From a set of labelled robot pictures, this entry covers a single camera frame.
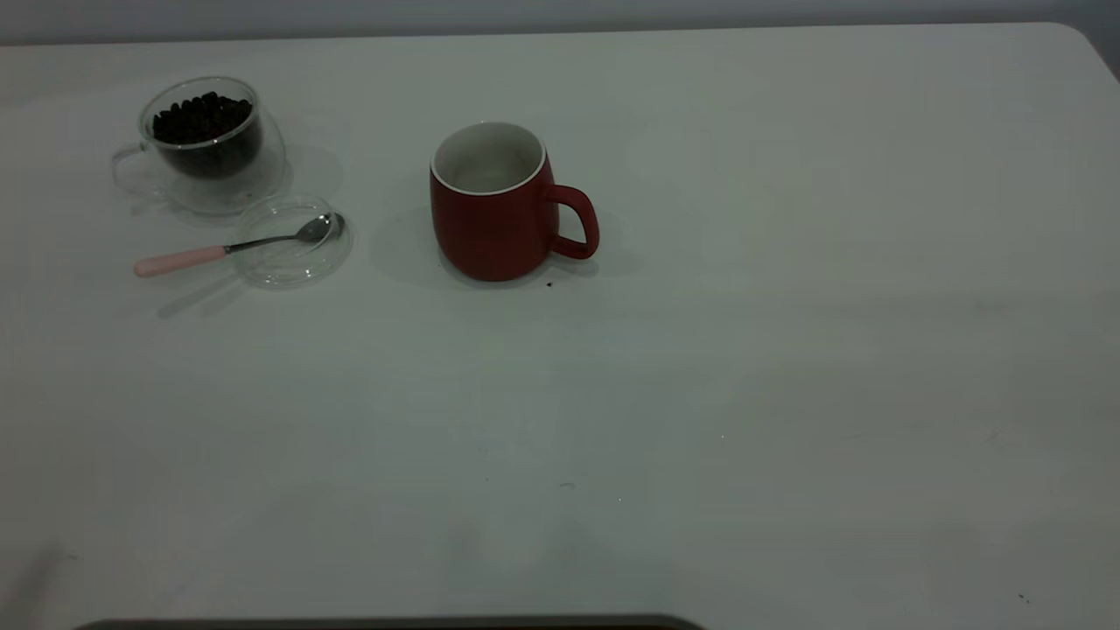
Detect clear glass lid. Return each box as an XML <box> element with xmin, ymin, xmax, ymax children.
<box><xmin>231</xmin><ymin>193</ymin><xmax>356</xmax><ymax>291</ymax></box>

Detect pink handled metal spoon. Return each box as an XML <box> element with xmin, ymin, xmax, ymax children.
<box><xmin>132</xmin><ymin>213</ymin><xmax>345</xmax><ymax>279</ymax></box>

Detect clear glass cup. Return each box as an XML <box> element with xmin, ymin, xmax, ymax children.
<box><xmin>110</xmin><ymin>75</ymin><xmax>289</xmax><ymax>218</ymax></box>

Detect dark coffee beans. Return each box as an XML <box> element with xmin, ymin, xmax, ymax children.
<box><xmin>151</xmin><ymin>90</ymin><xmax>263</xmax><ymax>181</ymax></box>

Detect red ceramic mug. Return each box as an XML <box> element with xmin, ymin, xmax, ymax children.
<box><xmin>428</xmin><ymin>121</ymin><xmax>601</xmax><ymax>284</ymax></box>

